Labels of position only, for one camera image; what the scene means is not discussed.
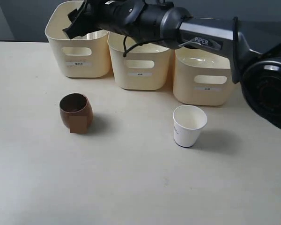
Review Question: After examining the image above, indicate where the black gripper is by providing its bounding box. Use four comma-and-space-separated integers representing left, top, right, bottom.
62, 0, 164, 43

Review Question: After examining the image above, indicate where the brown wooden cup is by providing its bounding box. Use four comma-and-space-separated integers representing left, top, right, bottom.
59, 93, 94, 134

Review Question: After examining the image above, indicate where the white paper cup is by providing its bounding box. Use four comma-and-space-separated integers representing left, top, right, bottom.
173, 105, 208, 148

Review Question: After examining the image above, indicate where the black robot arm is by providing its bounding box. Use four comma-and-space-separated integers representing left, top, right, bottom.
63, 0, 281, 130

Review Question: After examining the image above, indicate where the left cream plastic bin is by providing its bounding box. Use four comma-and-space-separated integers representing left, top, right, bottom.
44, 0, 111, 78

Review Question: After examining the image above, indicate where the cream plastic bin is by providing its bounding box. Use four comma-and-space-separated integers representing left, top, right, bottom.
44, 0, 111, 78
108, 32, 172, 90
173, 47, 237, 106

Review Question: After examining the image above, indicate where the middle cream plastic bin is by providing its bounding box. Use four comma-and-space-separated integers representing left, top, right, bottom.
108, 32, 172, 90

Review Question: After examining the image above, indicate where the right cream plastic bin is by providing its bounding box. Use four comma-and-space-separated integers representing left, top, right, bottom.
173, 47, 237, 106

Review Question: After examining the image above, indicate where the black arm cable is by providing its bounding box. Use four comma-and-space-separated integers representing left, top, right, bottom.
122, 35, 155, 58

